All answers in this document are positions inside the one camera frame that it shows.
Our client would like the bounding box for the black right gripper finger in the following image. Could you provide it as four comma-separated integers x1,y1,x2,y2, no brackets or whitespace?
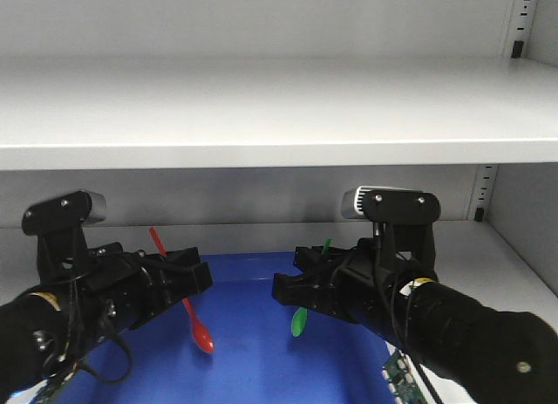
272,273,349,321
294,245,349,273

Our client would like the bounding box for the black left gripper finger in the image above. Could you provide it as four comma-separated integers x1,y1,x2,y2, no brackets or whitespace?
161,262,213,310
163,247,201,269

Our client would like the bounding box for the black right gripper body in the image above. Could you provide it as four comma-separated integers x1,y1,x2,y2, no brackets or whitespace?
330,218,439,331

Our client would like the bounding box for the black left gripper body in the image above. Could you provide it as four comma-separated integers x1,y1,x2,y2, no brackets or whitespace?
37,223,175,335

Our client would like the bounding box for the green plastic spoon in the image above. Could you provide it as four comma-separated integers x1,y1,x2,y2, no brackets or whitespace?
290,237,332,338

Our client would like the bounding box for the red plastic spoon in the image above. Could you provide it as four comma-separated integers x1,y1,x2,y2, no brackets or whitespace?
148,227,214,354

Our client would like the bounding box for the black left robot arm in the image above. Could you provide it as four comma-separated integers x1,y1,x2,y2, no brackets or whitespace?
1,243,213,401

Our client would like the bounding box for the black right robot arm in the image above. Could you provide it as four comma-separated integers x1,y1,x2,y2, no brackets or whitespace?
160,221,557,403

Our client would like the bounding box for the grey upper cabinet shelf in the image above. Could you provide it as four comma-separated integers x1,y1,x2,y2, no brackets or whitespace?
1,58,557,171

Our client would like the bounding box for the blue plastic tray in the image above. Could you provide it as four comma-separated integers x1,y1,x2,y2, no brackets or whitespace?
51,251,409,404

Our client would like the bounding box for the green circuit board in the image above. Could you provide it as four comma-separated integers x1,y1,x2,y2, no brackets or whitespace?
381,350,427,404

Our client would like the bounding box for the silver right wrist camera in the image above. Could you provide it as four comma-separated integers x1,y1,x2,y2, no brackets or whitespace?
341,186,441,225

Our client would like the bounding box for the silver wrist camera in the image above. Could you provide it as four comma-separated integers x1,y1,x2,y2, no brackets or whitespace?
341,186,441,225
21,190,107,236

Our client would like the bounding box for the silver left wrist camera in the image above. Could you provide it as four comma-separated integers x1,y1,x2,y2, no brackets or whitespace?
21,190,107,236

